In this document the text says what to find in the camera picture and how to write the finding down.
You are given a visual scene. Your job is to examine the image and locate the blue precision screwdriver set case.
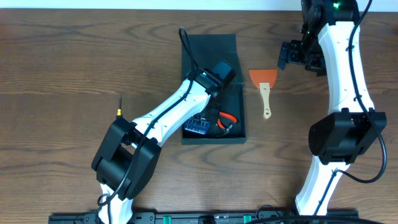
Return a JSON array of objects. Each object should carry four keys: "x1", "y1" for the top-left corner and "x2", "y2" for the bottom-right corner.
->
[{"x1": 183, "y1": 118, "x2": 210, "y2": 135}]

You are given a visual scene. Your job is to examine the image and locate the black open gift box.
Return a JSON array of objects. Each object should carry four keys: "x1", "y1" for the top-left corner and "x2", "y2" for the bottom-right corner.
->
[{"x1": 181, "y1": 34, "x2": 247, "y2": 145}]

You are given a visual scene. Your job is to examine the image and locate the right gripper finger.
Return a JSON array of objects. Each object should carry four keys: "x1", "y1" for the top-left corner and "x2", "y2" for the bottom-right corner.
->
[
  {"x1": 306, "y1": 60, "x2": 326, "y2": 77},
  {"x1": 277, "y1": 42, "x2": 290, "y2": 70}
]

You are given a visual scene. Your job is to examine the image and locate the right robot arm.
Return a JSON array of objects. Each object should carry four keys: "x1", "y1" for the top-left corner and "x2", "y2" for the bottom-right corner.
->
[{"x1": 277, "y1": 0, "x2": 387, "y2": 216}]

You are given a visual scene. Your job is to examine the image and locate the red handled pliers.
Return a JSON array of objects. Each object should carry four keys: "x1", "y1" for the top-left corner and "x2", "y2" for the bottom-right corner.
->
[{"x1": 216, "y1": 111, "x2": 239, "y2": 129}]

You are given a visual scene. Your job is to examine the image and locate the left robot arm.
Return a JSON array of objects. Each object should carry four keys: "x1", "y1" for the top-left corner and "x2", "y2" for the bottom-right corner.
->
[{"x1": 91, "y1": 60, "x2": 236, "y2": 223}]

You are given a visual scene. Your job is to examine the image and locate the small claw hammer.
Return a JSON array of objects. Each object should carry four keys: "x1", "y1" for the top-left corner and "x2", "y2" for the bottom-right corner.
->
[{"x1": 216, "y1": 123, "x2": 234, "y2": 138}]

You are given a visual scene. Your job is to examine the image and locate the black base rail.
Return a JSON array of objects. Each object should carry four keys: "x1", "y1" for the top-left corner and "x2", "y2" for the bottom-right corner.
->
[{"x1": 48, "y1": 210, "x2": 360, "y2": 224}]

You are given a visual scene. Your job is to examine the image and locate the orange scraper wooden handle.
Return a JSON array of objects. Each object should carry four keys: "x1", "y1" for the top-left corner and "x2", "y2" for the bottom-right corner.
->
[{"x1": 249, "y1": 69, "x2": 277, "y2": 119}]

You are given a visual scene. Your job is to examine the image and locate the black yellow screwdriver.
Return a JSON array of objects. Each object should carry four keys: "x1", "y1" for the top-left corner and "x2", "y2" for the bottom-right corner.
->
[{"x1": 116, "y1": 96, "x2": 123, "y2": 119}]

